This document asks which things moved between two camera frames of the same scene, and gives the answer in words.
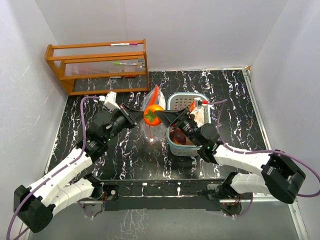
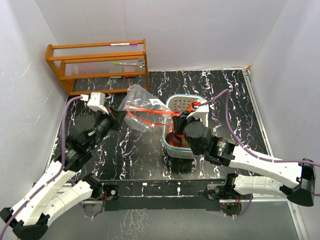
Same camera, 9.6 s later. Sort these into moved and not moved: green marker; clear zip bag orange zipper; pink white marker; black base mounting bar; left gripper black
Moved: left gripper black; clear zip bag orange zipper
Not moved: black base mounting bar; pink white marker; green marker
